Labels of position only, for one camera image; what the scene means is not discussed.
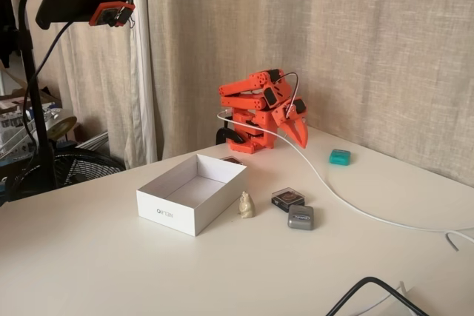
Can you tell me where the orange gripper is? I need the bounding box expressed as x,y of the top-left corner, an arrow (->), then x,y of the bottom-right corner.
272,98 -> 309,150

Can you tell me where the teal green cube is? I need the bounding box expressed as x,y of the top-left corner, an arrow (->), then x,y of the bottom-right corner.
327,148 -> 351,166

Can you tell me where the white cardboard box bin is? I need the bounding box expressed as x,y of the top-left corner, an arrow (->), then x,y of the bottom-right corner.
136,152 -> 248,238

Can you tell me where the black table clamp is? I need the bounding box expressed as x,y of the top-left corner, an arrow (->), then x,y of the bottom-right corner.
216,127 -> 245,145

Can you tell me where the grey metal tin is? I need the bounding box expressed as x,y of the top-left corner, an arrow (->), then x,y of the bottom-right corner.
287,204 -> 315,231

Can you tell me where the cream animal figurine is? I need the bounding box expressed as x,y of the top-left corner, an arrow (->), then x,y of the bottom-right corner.
237,190 -> 256,220

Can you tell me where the beige linen curtain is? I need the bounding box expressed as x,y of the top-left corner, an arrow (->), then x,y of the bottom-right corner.
146,0 -> 474,188

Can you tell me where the black floor fan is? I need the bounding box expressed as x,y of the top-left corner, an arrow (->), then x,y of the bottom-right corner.
53,147 -> 127,188

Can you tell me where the beige metal lamp shade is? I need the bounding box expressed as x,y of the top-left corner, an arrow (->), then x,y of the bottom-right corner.
46,108 -> 78,140

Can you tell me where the black gooseneck stand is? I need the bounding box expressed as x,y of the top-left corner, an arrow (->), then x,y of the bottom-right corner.
7,0 -> 73,202

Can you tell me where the cardboard box with clutter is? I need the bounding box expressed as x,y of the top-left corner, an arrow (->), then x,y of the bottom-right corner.
0,88 -> 62,147

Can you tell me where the thin servo wire loop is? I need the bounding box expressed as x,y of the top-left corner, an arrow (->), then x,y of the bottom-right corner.
278,73 -> 300,117

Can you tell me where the white usb cable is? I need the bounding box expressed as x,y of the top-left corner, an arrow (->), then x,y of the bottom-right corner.
216,110 -> 474,235

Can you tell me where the black power cable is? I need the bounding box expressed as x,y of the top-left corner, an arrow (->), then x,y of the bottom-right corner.
325,276 -> 430,316

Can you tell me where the thin white cable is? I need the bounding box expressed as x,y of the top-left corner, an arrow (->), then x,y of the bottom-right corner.
445,232 -> 474,252

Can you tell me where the camera on black stand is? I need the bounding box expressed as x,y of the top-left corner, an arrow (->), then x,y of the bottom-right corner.
5,0 -> 158,169

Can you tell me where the orange camera mount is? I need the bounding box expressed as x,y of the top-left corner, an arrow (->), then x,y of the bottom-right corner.
88,1 -> 136,29

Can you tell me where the black camera holder bar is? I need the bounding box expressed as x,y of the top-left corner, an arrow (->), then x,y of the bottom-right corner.
35,0 -> 135,30

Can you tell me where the black camera cable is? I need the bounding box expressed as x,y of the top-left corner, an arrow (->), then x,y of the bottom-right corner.
0,21 -> 72,208

